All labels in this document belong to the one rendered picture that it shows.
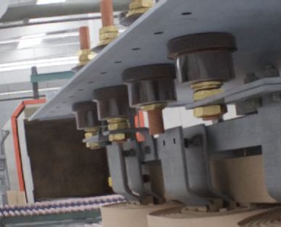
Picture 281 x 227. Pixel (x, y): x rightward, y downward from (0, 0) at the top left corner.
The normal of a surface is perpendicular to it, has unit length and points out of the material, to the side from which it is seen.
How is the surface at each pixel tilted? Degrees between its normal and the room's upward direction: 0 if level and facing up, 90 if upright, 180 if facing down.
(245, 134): 90
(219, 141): 90
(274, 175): 90
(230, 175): 90
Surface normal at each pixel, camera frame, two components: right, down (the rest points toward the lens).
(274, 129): -0.95, 0.09
